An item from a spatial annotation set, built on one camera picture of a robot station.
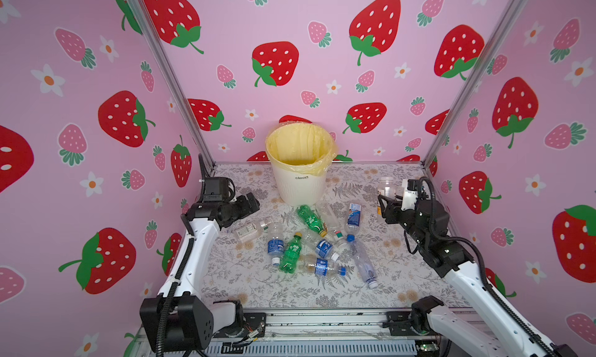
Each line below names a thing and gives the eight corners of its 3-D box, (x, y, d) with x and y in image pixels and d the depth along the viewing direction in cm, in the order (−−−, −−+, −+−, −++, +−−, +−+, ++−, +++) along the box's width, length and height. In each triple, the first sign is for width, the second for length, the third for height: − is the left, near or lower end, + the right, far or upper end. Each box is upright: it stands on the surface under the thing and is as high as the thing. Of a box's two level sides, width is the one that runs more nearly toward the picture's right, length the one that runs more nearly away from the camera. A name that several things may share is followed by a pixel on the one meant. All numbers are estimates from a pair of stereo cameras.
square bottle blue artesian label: (343, 242, 94) (344, 235, 90) (347, 209, 105) (348, 201, 100) (356, 245, 94) (358, 238, 89) (359, 211, 104) (361, 203, 99)
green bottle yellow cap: (280, 272, 87) (279, 266, 83) (290, 235, 97) (289, 229, 93) (296, 275, 86) (296, 270, 82) (304, 238, 96) (304, 231, 92)
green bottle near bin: (318, 240, 95) (319, 234, 91) (297, 213, 103) (297, 206, 99) (328, 234, 96) (329, 228, 92) (307, 207, 105) (307, 201, 101)
